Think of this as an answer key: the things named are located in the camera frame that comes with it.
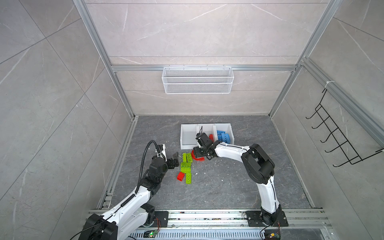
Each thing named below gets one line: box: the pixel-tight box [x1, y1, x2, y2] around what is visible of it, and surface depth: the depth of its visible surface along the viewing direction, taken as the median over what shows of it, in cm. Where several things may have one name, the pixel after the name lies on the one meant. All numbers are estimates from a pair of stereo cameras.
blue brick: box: [217, 130, 230, 144], surface depth 102 cm
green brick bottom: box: [185, 173, 192, 185], surface depth 88 cm
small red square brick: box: [177, 172, 185, 182], surface depth 88 cm
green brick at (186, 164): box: [180, 162, 192, 168], surface depth 92 cm
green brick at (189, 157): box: [186, 152, 193, 163], surface depth 96 cm
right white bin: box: [213, 123, 235, 145], surface depth 103 cm
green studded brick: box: [180, 167, 191, 174], surface depth 92 cm
